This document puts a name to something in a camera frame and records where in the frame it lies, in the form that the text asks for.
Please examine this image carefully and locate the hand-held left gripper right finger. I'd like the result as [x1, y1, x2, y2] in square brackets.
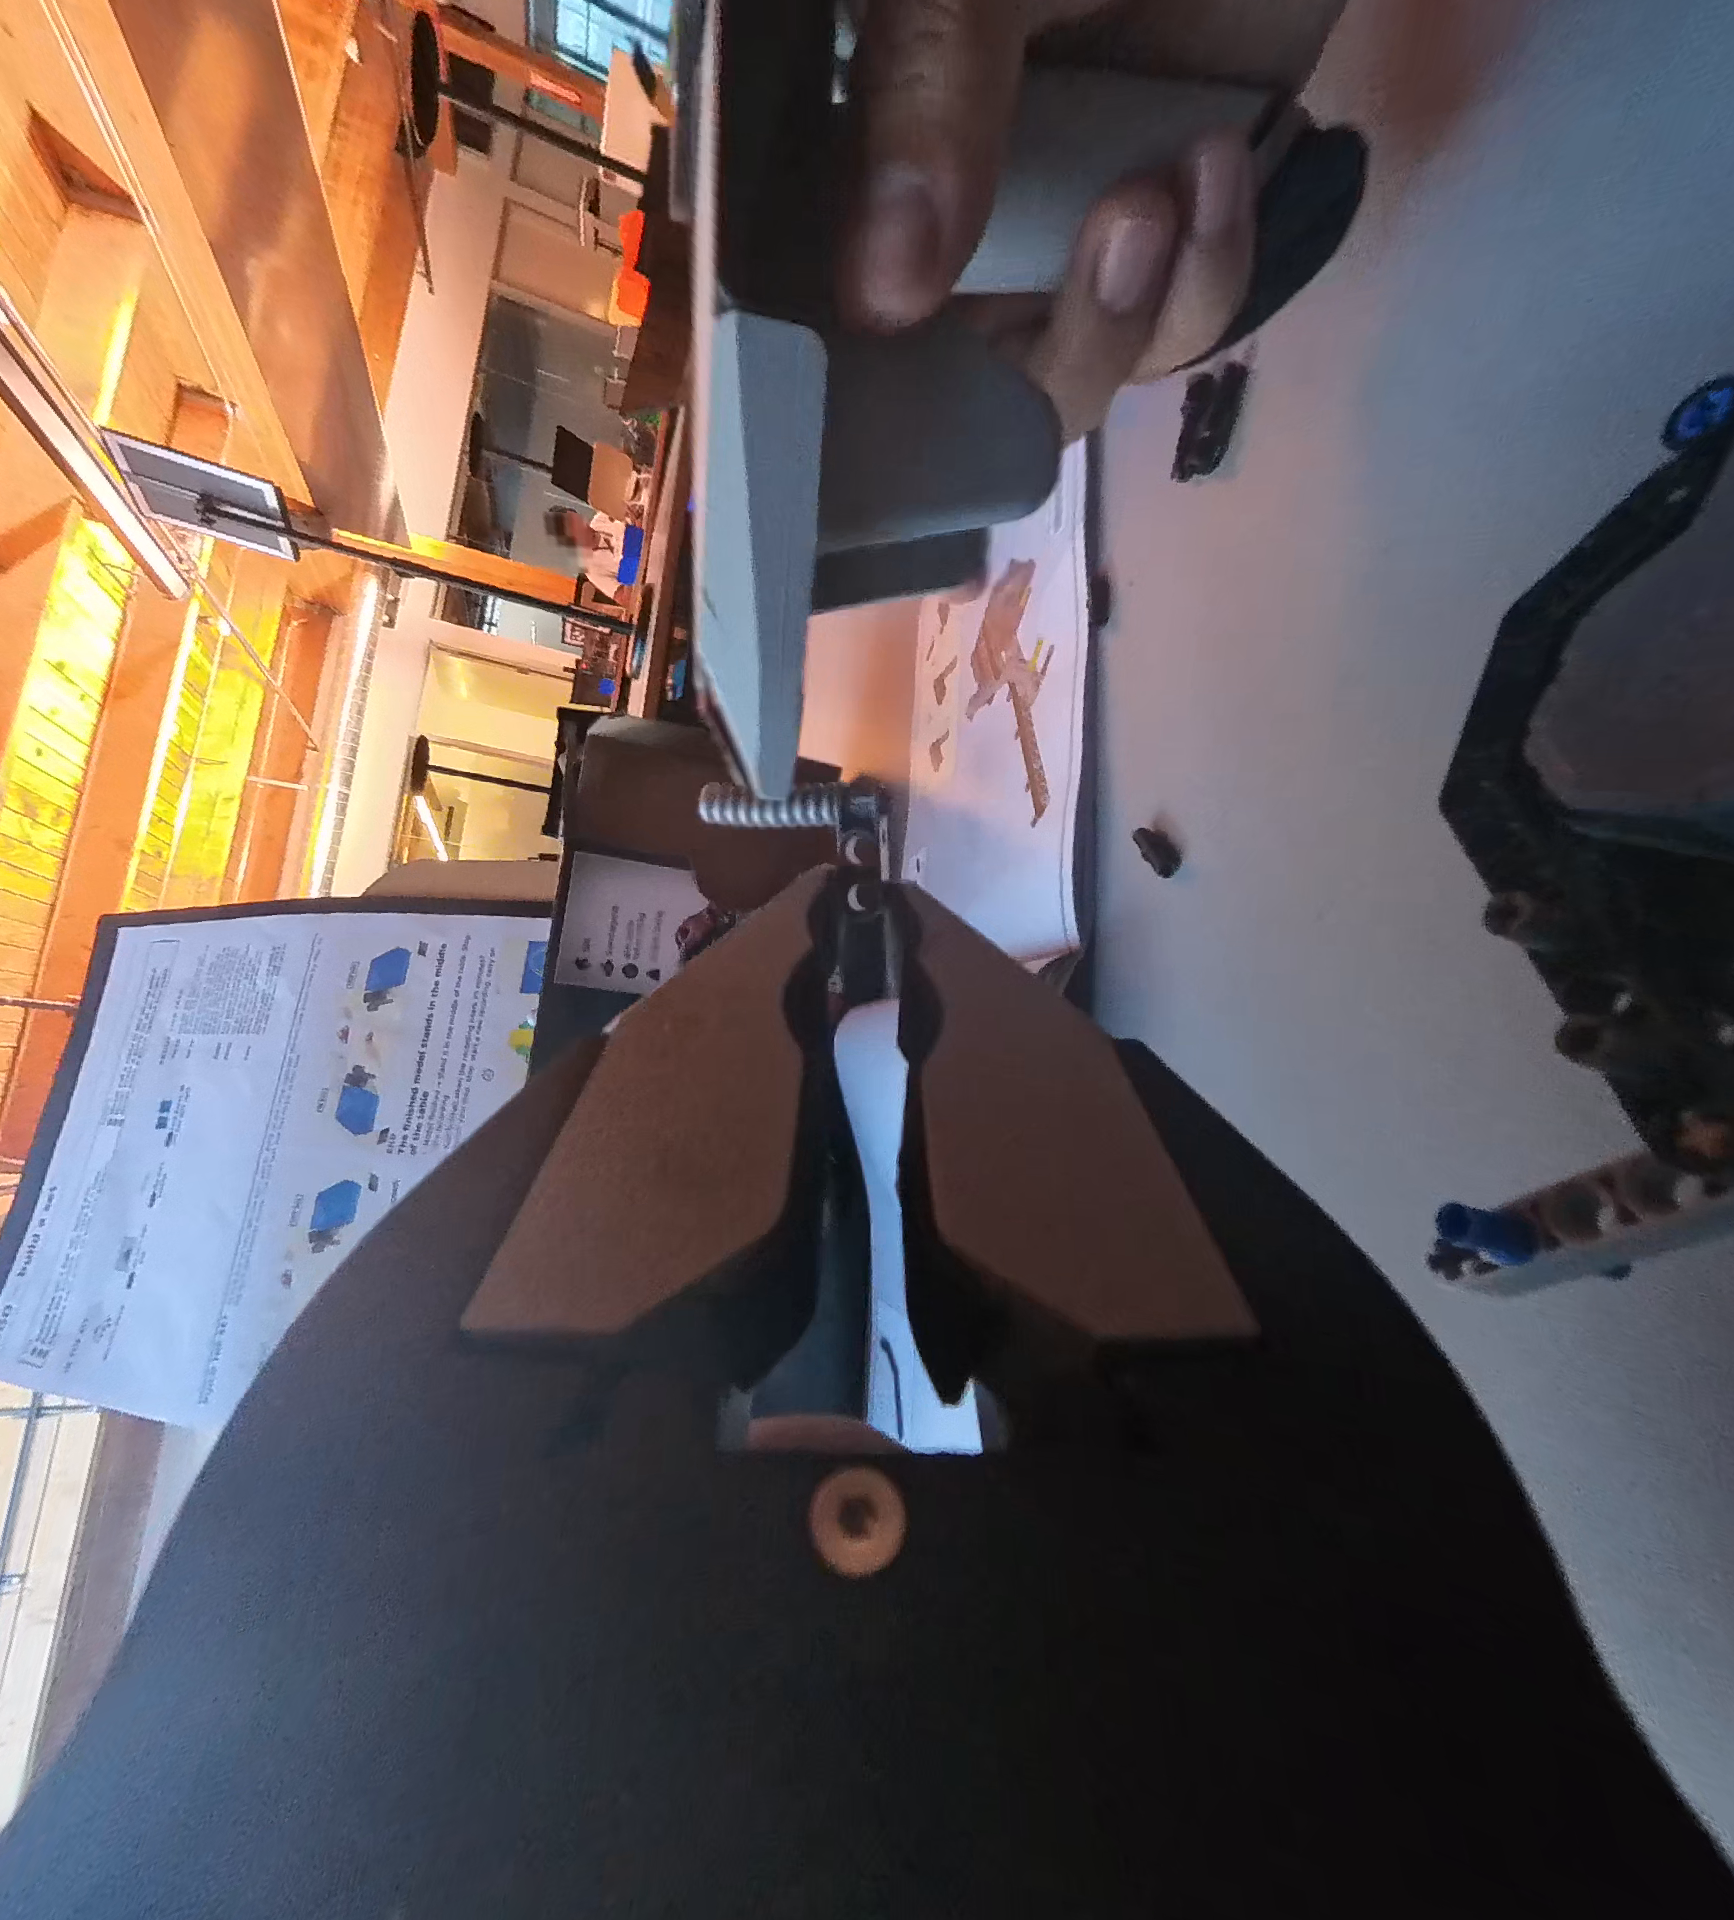
[886, 883, 1262, 1404]

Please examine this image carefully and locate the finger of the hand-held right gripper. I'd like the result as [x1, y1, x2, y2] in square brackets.
[691, 310, 832, 799]
[809, 318, 1068, 612]

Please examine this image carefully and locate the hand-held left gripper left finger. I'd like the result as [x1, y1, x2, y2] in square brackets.
[457, 863, 834, 1390]

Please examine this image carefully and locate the grey spring lego shock absorber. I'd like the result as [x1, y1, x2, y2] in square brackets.
[696, 774, 902, 1022]

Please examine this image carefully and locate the black lego truck box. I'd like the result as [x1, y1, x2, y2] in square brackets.
[548, 714, 842, 1052]

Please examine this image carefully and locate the black lego connector piece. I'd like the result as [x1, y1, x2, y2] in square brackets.
[1170, 359, 1253, 485]

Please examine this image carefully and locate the lego instruction booklet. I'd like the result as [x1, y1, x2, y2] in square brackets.
[804, 431, 1097, 979]

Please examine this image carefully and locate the black grey lego chassis assembly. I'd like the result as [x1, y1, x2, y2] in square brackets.
[1423, 351, 1734, 1302]

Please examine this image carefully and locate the person's right hand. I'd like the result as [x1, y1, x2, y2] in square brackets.
[836, 0, 1351, 440]

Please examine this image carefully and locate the printed instruction sheet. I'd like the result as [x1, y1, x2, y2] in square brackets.
[0, 893, 558, 1429]

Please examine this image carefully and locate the flat panel light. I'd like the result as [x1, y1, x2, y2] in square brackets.
[97, 425, 302, 560]

